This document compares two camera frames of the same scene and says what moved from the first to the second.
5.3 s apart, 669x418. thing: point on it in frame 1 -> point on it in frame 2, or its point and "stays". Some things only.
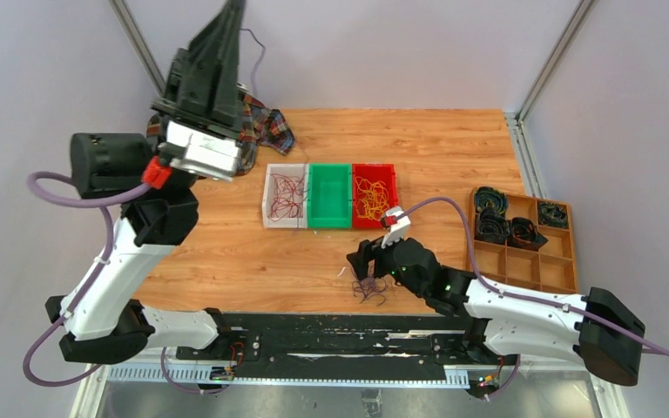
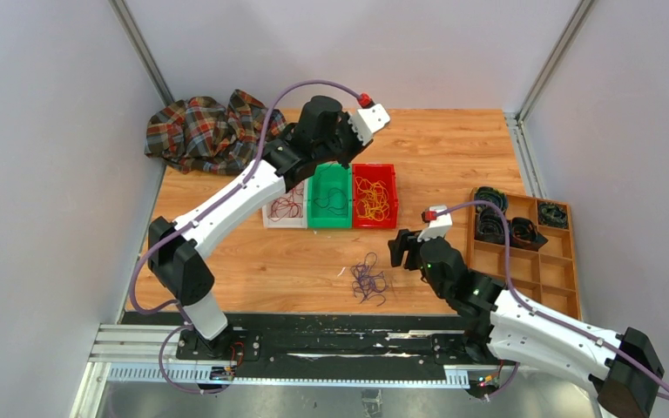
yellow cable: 373,198 stays
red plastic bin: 374,191 stays
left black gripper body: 168,106 -> 347,146
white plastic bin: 287,205 stays
